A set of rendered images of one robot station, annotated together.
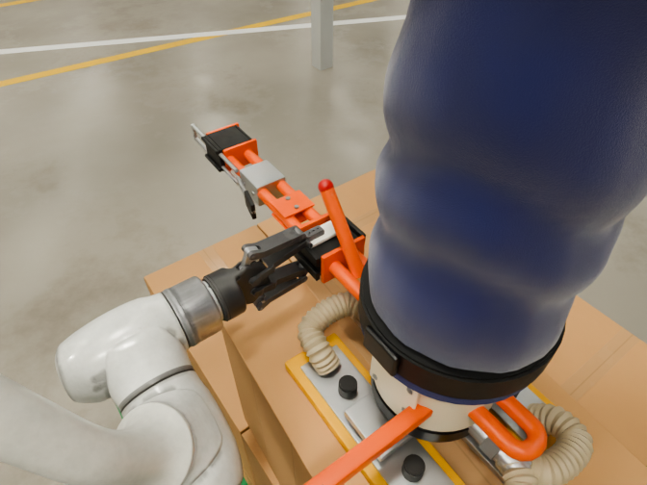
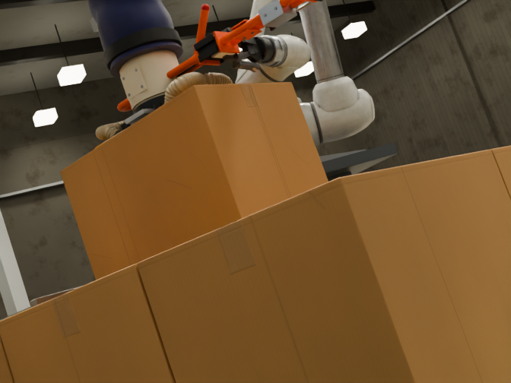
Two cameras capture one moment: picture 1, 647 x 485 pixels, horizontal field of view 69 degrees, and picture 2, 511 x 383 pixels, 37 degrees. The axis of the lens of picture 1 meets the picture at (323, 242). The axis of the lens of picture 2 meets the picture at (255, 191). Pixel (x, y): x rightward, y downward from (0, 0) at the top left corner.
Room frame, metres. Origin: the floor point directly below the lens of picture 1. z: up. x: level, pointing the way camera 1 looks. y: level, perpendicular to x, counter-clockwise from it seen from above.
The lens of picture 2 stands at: (2.41, -0.65, 0.45)
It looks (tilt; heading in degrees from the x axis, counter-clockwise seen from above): 6 degrees up; 162
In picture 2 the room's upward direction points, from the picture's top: 19 degrees counter-clockwise
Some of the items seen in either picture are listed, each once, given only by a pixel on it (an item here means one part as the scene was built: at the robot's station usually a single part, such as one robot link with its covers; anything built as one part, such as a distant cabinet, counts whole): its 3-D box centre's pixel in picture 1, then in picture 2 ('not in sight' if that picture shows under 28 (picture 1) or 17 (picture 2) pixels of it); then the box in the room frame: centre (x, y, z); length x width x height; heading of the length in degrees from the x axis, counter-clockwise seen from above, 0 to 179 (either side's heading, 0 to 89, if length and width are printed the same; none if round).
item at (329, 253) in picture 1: (328, 245); (217, 49); (0.54, -0.01, 1.08); 0.10 x 0.08 x 0.06; 125
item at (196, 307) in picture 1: (194, 309); (268, 51); (0.41, 0.19, 1.08); 0.09 x 0.06 x 0.09; 36
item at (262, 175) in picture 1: (263, 182); (277, 12); (0.72, 0.12, 1.07); 0.07 x 0.07 x 0.04; 35
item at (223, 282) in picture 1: (240, 286); (254, 49); (0.45, 0.13, 1.08); 0.09 x 0.07 x 0.08; 126
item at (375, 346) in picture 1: (454, 301); (144, 51); (0.34, -0.15, 1.19); 0.23 x 0.23 x 0.04
